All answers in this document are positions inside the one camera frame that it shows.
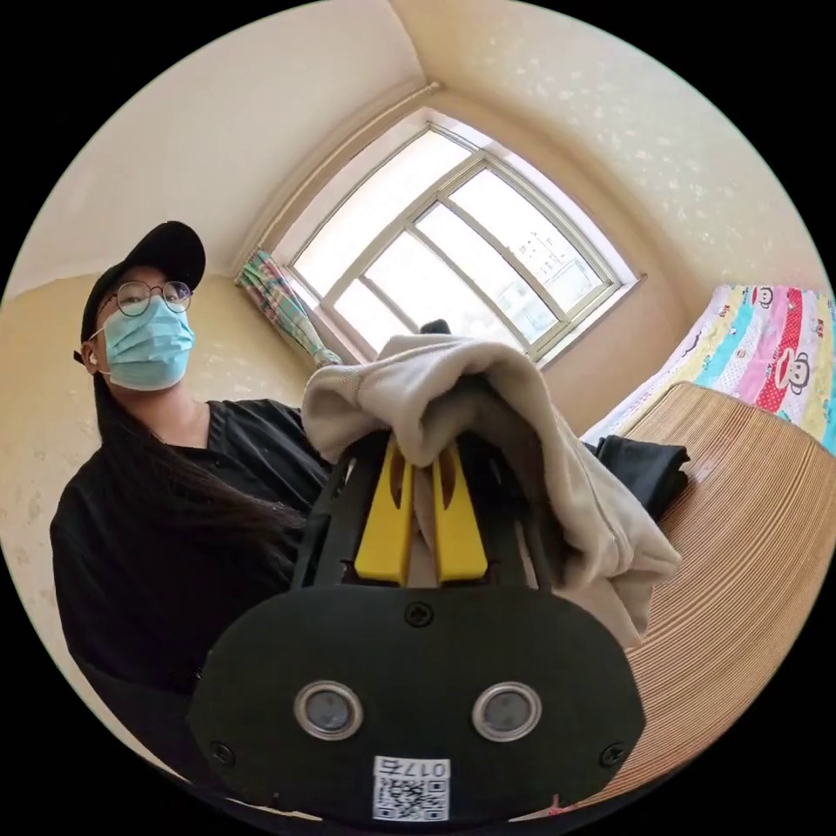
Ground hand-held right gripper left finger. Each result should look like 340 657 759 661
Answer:
354 441 416 586

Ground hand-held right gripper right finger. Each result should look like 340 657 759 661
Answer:
433 448 489 584

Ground white long sleeve shirt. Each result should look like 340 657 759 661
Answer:
301 334 684 649

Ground pile of clothes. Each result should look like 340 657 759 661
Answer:
583 433 691 525

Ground person's body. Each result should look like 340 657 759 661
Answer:
50 221 342 788

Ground plaid curtain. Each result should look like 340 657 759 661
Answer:
237 250 346 368

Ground bed with woven mat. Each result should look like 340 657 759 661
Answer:
577 283 836 808

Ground window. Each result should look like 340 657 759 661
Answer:
270 122 640 364

